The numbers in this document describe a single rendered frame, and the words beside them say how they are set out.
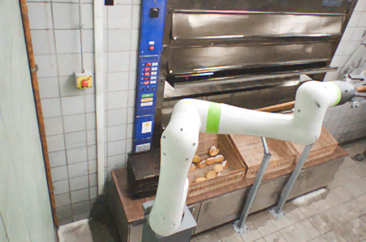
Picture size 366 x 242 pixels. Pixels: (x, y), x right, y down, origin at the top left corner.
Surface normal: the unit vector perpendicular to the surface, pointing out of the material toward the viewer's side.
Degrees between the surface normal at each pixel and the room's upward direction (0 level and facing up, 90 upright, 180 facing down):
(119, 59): 90
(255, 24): 70
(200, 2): 91
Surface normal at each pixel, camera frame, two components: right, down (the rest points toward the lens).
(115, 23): 0.43, 0.53
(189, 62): 0.46, 0.21
